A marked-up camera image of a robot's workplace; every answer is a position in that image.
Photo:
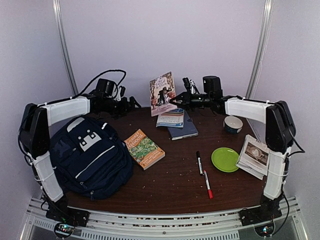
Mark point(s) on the black marker pen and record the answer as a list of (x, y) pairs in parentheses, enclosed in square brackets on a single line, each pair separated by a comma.
[(199, 161)]

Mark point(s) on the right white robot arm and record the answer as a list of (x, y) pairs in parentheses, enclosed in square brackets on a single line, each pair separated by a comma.
[(279, 127)]

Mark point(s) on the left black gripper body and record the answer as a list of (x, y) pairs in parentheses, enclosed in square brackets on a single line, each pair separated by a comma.
[(113, 108)]

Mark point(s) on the aluminium corner post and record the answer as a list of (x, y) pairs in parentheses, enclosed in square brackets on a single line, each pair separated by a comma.
[(261, 48), (64, 46)]

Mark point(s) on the pink Taming Shrew book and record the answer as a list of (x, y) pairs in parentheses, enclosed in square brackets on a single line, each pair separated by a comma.
[(162, 90)]

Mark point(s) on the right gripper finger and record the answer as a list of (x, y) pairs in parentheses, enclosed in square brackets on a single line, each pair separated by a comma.
[(181, 105), (182, 97)]

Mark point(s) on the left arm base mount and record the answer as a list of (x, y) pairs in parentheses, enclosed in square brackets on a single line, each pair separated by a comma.
[(67, 219)]

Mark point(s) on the dark blue hardcover notebook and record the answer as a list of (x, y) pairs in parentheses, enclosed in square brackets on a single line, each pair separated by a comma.
[(188, 130)]

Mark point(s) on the navy blue backpack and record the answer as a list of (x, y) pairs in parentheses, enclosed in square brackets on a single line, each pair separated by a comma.
[(89, 158)]

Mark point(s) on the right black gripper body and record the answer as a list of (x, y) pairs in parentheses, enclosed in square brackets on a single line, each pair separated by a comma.
[(199, 102)]

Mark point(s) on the orange treehouse paperback book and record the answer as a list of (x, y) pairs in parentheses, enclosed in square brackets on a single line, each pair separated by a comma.
[(143, 150)]

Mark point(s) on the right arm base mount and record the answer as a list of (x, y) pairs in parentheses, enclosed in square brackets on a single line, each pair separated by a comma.
[(262, 216)]

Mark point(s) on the left aluminium corner post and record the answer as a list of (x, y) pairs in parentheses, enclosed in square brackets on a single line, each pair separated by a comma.
[(64, 46)]

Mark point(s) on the white coffee cover notebook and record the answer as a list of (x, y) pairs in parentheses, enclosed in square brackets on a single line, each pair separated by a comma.
[(254, 157)]

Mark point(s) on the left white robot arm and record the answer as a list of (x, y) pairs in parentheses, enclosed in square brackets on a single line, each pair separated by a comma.
[(39, 124)]

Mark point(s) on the white teal bowl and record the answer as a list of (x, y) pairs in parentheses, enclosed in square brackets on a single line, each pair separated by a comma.
[(232, 124)]

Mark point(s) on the red marker pen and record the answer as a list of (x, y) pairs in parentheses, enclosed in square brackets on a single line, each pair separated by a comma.
[(210, 193)]

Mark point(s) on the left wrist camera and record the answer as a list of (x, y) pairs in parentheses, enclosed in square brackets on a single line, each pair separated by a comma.
[(106, 88)]

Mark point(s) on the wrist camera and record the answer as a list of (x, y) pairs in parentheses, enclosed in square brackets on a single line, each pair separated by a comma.
[(190, 86), (106, 88)]

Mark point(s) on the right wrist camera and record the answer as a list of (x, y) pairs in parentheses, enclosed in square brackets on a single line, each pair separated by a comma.
[(190, 86)]

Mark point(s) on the right aluminium corner post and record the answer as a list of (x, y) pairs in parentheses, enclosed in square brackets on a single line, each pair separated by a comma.
[(261, 48)]

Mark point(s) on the white blue striped booklet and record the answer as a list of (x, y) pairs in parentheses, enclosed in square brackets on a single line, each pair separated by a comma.
[(172, 119)]

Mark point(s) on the green plate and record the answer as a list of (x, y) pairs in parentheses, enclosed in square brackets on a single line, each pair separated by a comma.
[(225, 159)]

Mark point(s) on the aluminium front rail frame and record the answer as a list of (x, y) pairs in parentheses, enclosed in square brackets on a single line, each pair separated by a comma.
[(219, 225)]

